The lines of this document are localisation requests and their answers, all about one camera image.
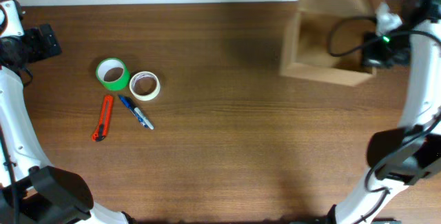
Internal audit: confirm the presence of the brown cardboard box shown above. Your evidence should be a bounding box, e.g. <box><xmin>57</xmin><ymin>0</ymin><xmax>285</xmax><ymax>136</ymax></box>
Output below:
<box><xmin>279</xmin><ymin>0</ymin><xmax>382</xmax><ymax>86</ymax></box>

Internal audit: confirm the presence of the green tape roll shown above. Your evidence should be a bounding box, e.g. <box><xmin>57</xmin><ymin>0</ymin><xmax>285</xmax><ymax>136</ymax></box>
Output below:
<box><xmin>96</xmin><ymin>58</ymin><xmax>130</xmax><ymax>91</ymax></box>

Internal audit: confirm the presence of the orange utility knife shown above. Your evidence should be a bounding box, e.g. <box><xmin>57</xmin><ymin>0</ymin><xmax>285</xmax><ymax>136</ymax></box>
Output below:
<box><xmin>92</xmin><ymin>94</ymin><xmax>114</xmax><ymax>142</ymax></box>

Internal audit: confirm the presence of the beige masking tape roll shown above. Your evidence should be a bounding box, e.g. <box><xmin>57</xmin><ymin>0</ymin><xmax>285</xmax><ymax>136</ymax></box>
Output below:
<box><xmin>129</xmin><ymin>71</ymin><xmax>161</xmax><ymax>101</ymax></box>

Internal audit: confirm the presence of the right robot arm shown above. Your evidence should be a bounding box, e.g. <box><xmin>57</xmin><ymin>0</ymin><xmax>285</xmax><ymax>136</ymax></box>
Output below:
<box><xmin>315</xmin><ymin>0</ymin><xmax>440</xmax><ymax>224</ymax></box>

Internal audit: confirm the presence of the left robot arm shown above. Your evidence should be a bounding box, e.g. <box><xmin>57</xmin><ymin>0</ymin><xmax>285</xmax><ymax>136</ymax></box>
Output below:
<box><xmin>1</xmin><ymin>24</ymin><xmax>135</xmax><ymax>223</ymax></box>

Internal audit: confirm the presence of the blue ballpoint pen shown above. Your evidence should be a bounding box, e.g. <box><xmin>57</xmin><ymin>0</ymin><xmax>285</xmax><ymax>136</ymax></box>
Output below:
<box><xmin>118</xmin><ymin>94</ymin><xmax>148</xmax><ymax>128</ymax></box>

